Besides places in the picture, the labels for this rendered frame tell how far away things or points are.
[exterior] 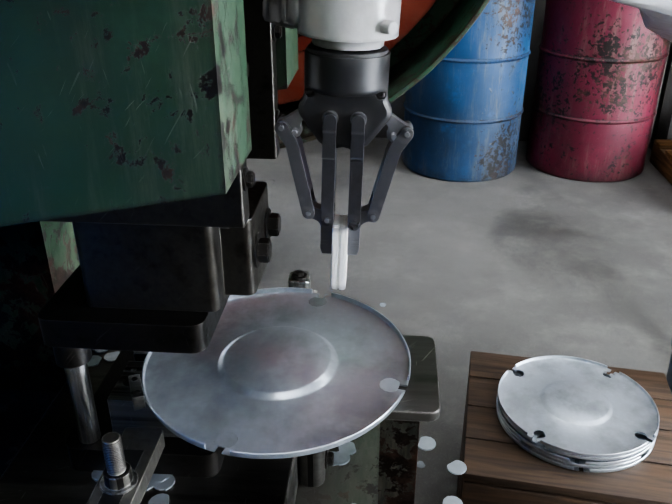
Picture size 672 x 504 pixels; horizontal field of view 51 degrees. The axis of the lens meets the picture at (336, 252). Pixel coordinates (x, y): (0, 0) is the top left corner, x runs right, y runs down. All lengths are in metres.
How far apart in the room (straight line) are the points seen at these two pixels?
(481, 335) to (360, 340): 1.50
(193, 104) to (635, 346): 2.04
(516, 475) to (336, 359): 0.60
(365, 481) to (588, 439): 0.60
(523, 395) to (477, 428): 0.11
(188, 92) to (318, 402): 0.38
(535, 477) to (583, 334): 1.12
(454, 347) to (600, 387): 0.81
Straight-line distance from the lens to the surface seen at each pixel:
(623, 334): 2.43
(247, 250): 0.67
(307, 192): 0.67
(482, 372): 1.53
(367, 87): 0.61
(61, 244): 0.96
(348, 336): 0.82
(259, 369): 0.77
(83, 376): 0.75
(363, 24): 0.60
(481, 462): 1.32
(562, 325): 2.41
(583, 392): 1.45
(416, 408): 0.73
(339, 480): 0.85
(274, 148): 0.75
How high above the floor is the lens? 1.24
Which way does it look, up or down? 27 degrees down
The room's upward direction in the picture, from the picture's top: straight up
